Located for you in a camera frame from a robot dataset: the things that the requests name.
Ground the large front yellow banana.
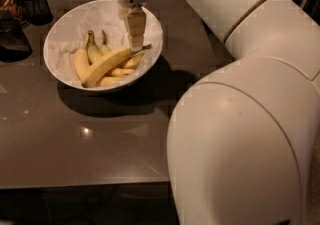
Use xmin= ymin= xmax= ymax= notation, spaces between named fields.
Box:
xmin=81 ymin=46 xmax=137 ymax=88

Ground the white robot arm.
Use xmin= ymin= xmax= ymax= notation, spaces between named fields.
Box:
xmin=118 ymin=0 xmax=320 ymax=225

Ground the back small banana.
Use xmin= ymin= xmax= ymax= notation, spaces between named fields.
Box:
xmin=100 ymin=31 xmax=111 ymax=55

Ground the greenish banana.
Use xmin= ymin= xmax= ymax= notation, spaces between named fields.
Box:
xmin=87 ymin=31 xmax=103 ymax=63

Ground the right lower yellow banana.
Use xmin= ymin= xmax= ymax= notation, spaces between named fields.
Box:
xmin=107 ymin=53 xmax=144 ymax=77

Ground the left pale yellow banana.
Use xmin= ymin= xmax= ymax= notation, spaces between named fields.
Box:
xmin=73 ymin=33 xmax=90 ymax=79

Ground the bottom yellow banana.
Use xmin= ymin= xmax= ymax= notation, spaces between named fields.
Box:
xmin=96 ymin=76 xmax=123 ymax=87

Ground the white bowl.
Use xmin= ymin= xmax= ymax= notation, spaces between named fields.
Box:
xmin=42 ymin=0 xmax=165 ymax=94

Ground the white paper liner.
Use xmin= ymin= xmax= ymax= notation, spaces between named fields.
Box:
xmin=47 ymin=3 xmax=163 ymax=83

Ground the black mesh pen cup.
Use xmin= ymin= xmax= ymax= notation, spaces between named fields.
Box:
xmin=22 ymin=0 xmax=53 ymax=26

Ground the dark glass container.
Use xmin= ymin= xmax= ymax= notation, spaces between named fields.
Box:
xmin=0 ymin=18 xmax=32 ymax=62

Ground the brown patterned jar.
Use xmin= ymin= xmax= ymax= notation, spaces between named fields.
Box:
xmin=0 ymin=0 xmax=29 ymax=27

